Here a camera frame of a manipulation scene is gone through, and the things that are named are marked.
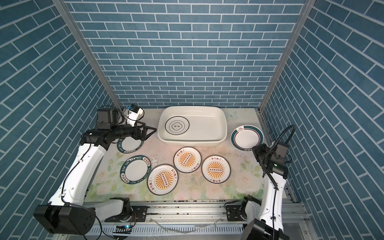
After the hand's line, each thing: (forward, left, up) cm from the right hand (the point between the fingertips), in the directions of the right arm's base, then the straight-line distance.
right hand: (253, 144), depth 78 cm
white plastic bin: (+23, +36, -16) cm, 45 cm away
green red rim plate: (+8, +2, -6) cm, 10 cm away
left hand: (-1, +53, +12) cm, 54 cm away
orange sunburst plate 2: (-3, +37, -19) cm, 41 cm away
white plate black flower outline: (+24, +48, -17) cm, 56 cm away
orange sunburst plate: (-16, +49, -18) cm, 55 cm away
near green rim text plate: (-11, +67, -18) cm, 71 cm away
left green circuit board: (-40, +61, -21) cm, 76 cm away
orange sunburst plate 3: (-7, +18, -18) cm, 27 cm away
